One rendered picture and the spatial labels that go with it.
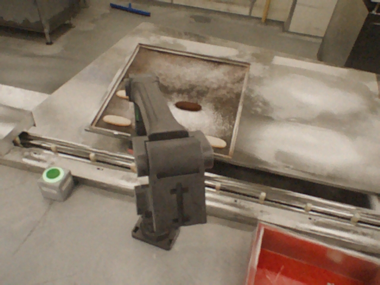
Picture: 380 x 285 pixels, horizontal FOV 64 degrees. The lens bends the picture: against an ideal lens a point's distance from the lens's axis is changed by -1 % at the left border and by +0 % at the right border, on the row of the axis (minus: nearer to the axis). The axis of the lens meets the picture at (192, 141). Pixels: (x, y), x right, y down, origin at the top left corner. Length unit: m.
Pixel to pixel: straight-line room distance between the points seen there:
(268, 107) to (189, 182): 0.82
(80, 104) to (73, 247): 0.64
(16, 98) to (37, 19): 2.23
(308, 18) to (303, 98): 3.06
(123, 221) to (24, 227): 0.27
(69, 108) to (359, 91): 1.18
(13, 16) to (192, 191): 3.51
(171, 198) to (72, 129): 0.85
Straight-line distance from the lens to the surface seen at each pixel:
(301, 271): 0.93
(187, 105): 1.14
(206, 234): 0.92
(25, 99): 1.46
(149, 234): 0.86
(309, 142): 1.14
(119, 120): 1.11
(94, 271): 0.88
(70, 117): 1.30
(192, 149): 0.42
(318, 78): 1.40
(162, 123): 0.49
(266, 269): 0.90
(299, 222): 0.96
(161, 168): 0.42
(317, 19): 4.31
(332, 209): 1.05
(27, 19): 3.73
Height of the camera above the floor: 1.61
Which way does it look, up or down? 43 degrees down
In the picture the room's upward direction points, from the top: 6 degrees clockwise
